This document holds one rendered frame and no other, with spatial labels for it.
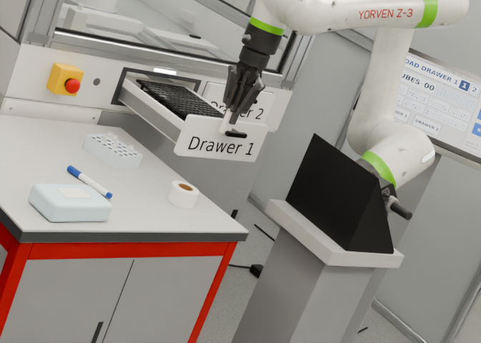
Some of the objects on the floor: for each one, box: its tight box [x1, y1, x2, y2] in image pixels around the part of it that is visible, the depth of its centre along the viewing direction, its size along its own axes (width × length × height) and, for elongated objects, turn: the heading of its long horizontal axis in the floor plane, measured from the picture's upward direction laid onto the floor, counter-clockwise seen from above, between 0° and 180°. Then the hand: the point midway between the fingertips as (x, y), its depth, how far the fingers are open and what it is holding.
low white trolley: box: [0, 115, 249, 343], centre depth 222 cm, size 58×62×76 cm
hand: (228, 122), depth 232 cm, fingers closed, pressing on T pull
